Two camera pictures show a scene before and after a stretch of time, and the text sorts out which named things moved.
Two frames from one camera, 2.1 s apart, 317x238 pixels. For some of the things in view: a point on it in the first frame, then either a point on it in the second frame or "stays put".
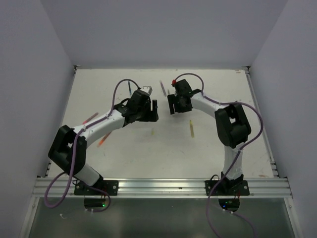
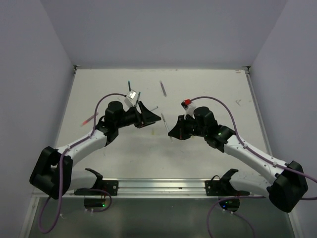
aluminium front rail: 161,187 stays put
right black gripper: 172,99 -> 179,131
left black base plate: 110,186 stays put
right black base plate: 227,188 stays put
